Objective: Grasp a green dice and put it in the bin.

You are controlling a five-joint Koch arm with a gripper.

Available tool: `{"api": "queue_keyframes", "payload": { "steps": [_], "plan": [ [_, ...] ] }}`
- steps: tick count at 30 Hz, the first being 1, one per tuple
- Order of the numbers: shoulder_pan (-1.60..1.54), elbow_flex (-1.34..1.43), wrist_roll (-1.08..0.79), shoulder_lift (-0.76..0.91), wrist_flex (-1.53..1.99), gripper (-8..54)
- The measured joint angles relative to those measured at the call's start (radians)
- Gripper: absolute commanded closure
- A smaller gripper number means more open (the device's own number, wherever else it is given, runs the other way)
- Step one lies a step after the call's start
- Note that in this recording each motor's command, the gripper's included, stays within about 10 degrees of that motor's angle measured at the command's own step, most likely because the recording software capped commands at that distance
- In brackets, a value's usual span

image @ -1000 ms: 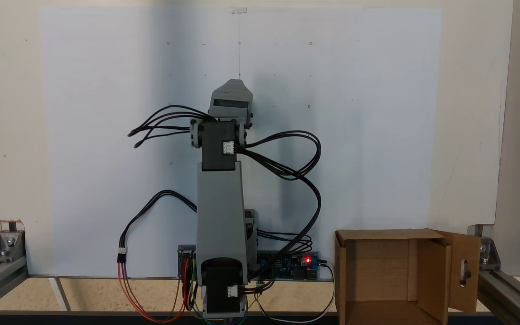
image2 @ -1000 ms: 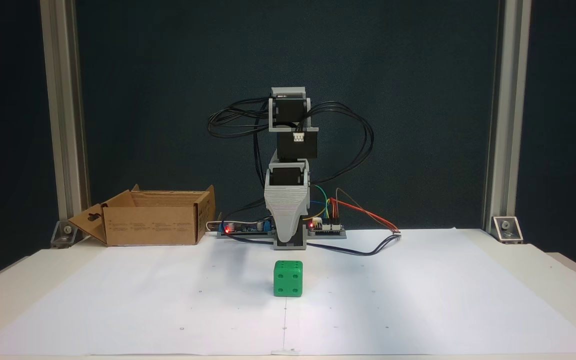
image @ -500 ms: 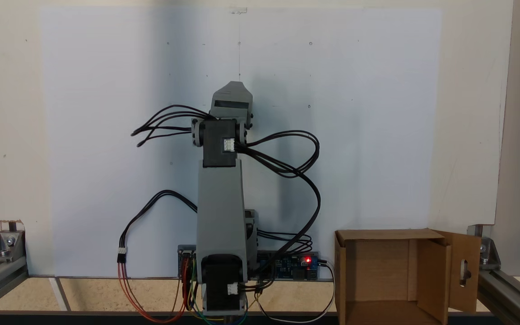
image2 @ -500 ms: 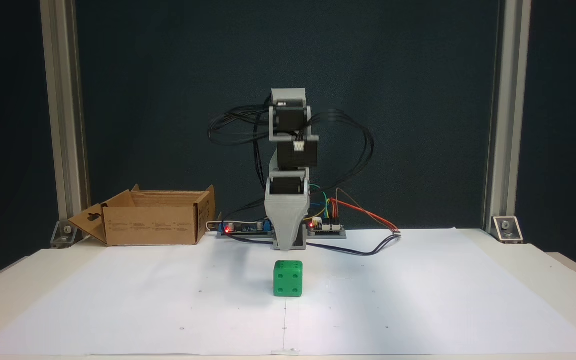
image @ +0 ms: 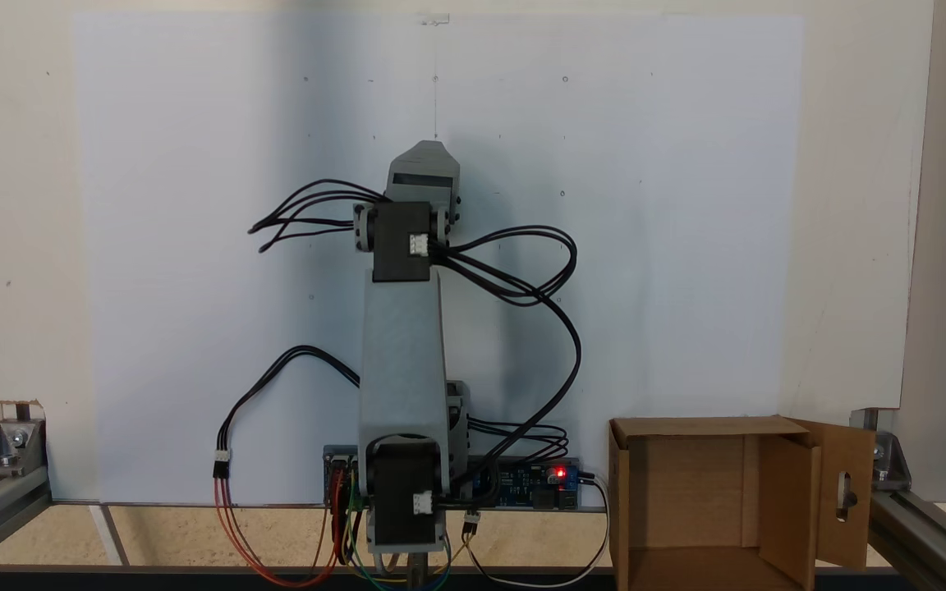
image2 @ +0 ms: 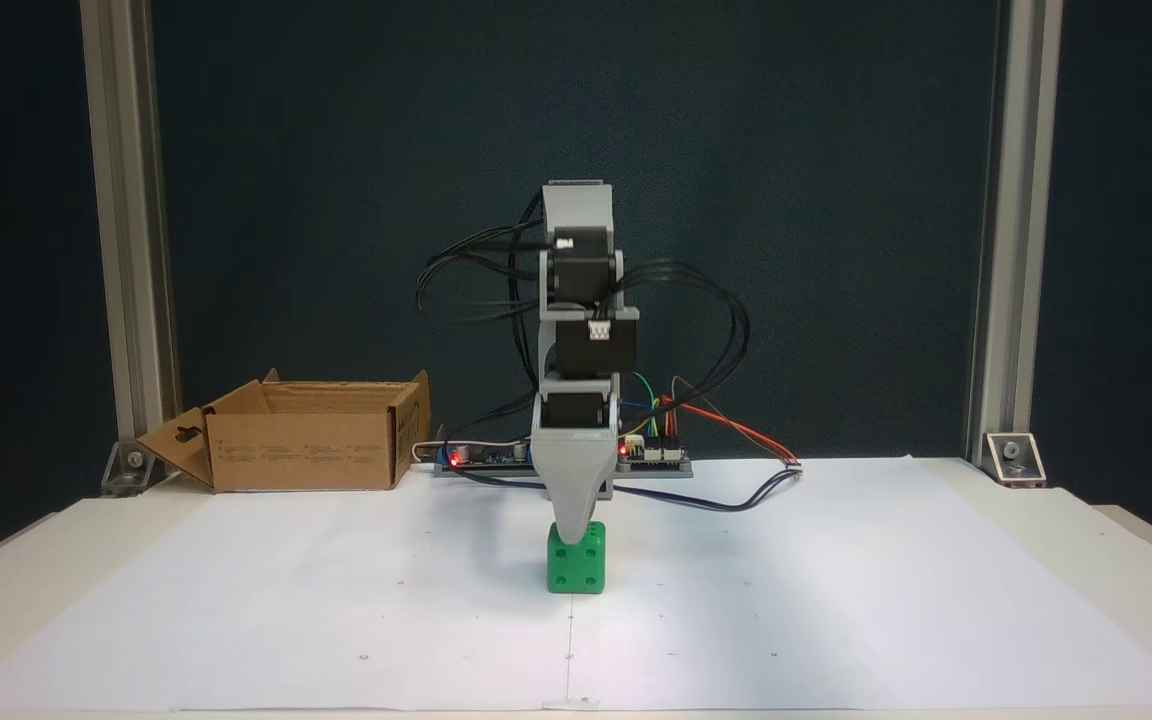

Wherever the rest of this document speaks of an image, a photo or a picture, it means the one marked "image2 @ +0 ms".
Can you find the green dice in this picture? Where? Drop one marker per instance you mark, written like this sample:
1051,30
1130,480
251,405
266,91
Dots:
581,570

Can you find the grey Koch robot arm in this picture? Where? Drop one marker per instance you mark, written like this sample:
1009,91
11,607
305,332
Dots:
576,205

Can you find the grey wide fixed gripper finger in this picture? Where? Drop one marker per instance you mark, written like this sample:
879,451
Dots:
573,475

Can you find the small black circuit board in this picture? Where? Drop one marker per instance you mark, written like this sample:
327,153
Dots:
658,455

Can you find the aluminium frame post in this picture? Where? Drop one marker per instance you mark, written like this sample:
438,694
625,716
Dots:
1016,200
131,200

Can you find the blue and black circuit board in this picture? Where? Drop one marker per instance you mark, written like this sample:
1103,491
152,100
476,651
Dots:
486,458

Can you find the open cardboard box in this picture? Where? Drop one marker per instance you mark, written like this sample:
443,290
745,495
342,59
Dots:
306,455

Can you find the metal corner bracket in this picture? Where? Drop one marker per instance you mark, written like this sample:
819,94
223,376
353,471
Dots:
128,468
1014,458

